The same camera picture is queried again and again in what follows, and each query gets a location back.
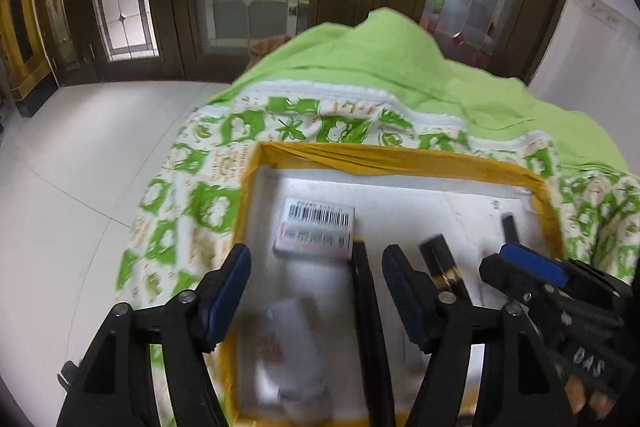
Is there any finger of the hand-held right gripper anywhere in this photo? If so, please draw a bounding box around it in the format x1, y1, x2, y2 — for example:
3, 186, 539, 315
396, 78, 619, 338
499, 243, 631, 303
479, 255, 621, 333

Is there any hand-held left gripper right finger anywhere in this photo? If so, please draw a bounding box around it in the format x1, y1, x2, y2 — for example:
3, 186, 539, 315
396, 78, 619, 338
381, 244, 573, 427

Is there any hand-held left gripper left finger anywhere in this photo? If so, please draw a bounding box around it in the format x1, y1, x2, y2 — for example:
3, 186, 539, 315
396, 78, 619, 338
55, 243, 252, 427

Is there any long black pen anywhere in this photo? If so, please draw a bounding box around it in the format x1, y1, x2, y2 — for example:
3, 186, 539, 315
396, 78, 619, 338
351, 234, 398, 427

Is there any black pen with gold rings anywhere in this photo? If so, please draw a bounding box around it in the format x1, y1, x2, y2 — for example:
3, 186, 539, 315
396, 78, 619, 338
419, 234, 473, 303

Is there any white tray with yellow tape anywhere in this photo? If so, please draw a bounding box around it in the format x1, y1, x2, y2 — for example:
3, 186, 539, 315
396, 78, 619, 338
217, 142, 568, 427

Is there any small white barcode box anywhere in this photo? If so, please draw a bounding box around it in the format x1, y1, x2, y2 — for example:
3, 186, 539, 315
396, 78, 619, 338
272, 198, 357, 260

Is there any person's right hand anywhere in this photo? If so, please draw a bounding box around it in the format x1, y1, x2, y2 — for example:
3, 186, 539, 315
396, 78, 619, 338
565, 377, 616, 419

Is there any black stick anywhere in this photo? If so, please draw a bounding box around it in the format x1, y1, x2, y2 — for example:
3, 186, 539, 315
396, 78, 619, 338
501, 213, 523, 248

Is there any green printed blanket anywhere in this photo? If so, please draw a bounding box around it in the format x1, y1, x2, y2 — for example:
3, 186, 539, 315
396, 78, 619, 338
112, 79, 640, 427

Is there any plain green sheet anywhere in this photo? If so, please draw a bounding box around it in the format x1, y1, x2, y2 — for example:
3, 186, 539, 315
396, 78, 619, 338
210, 7, 631, 178

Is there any brown cloth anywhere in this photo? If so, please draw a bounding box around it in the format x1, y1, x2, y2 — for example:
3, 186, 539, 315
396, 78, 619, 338
249, 34, 292, 68

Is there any gold-framed cabinet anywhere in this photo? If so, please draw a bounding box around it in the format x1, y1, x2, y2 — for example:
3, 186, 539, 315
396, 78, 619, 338
0, 0, 56, 108

